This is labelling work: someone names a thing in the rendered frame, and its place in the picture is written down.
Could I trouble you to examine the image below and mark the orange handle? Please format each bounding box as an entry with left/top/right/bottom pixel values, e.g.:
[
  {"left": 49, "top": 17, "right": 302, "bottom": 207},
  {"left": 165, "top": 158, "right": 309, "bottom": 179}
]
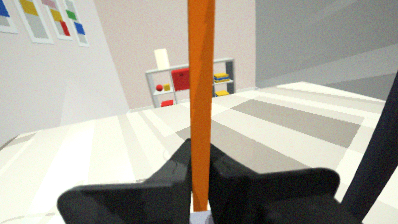
[{"left": 187, "top": 0, "right": 215, "bottom": 212}]

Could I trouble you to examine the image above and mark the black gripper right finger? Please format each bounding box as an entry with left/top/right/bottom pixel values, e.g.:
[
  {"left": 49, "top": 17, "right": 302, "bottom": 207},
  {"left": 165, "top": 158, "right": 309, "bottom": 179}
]
[{"left": 208, "top": 143, "right": 341, "bottom": 224}]

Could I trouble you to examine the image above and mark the grey flat plate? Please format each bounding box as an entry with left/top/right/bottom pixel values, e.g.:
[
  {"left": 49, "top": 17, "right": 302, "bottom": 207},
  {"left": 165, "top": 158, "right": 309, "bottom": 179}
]
[{"left": 189, "top": 72, "right": 398, "bottom": 224}]

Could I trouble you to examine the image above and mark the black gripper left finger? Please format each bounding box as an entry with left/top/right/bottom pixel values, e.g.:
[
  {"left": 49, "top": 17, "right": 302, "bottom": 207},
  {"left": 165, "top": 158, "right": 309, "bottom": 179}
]
[{"left": 56, "top": 138, "right": 192, "bottom": 224}]

